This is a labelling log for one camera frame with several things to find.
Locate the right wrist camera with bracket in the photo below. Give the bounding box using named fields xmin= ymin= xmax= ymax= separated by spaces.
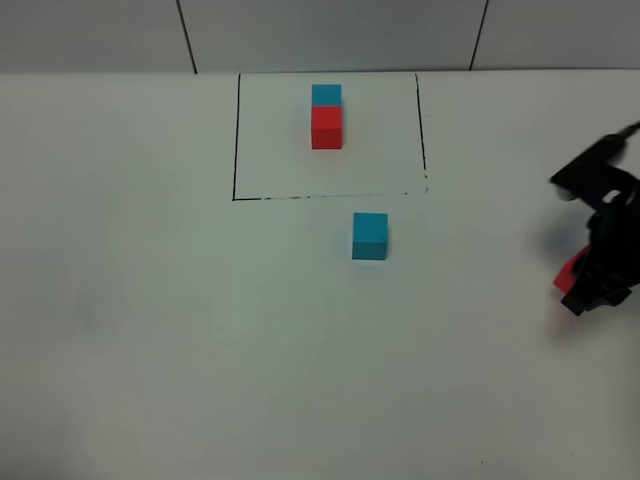
xmin=550 ymin=133 xmax=639 ymax=211

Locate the red template cube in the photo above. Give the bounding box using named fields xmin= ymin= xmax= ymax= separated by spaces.
xmin=311 ymin=106 xmax=343 ymax=150

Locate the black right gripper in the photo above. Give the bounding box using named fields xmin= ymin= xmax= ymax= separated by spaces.
xmin=561 ymin=192 xmax=639 ymax=316

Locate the blue template cube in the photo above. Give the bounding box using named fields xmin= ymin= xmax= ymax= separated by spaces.
xmin=311 ymin=84 xmax=342 ymax=107

